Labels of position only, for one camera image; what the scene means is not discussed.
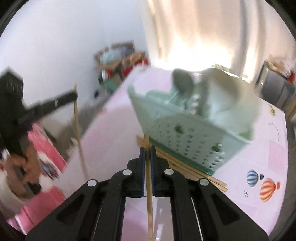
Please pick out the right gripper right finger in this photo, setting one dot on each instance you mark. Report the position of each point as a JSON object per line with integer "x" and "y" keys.
{"x": 199, "y": 210}

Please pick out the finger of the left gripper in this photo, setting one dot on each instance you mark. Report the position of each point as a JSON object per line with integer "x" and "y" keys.
{"x": 42, "y": 109}

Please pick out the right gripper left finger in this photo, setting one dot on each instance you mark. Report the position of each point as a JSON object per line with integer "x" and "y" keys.
{"x": 96, "y": 210}

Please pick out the dark metal spoon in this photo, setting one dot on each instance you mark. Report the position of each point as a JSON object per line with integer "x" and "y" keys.
{"x": 184, "y": 84}

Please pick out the person's left hand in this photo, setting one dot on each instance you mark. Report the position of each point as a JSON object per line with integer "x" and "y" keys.
{"x": 23, "y": 171}

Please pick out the green star-pattern utensil basket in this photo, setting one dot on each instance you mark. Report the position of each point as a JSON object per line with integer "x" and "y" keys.
{"x": 189, "y": 138}

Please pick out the green paper bag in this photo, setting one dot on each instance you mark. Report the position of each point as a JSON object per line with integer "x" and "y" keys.
{"x": 109, "y": 80}

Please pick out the cardboard box pile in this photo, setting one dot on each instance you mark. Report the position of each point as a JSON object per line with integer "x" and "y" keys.
{"x": 110, "y": 57}

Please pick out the red paper bag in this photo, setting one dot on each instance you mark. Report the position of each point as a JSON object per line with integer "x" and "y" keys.
{"x": 132, "y": 60}

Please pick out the grey metal cabinet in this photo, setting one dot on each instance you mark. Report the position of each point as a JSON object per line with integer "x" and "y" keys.
{"x": 274, "y": 88}

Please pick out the beige window curtain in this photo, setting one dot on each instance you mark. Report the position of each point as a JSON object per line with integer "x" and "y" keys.
{"x": 195, "y": 35}

